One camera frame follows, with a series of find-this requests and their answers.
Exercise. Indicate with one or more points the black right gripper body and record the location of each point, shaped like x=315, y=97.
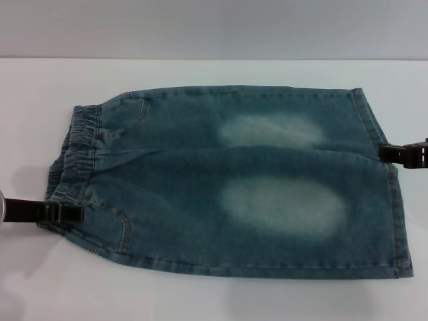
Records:
x=418, y=154

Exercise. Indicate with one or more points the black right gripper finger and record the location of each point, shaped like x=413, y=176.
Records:
x=392, y=154

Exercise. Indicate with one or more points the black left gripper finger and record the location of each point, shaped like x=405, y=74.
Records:
x=67, y=213

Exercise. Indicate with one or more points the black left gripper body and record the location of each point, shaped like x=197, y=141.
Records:
x=23, y=210

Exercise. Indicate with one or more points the blue denim shorts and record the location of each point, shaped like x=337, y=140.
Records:
x=187, y=187

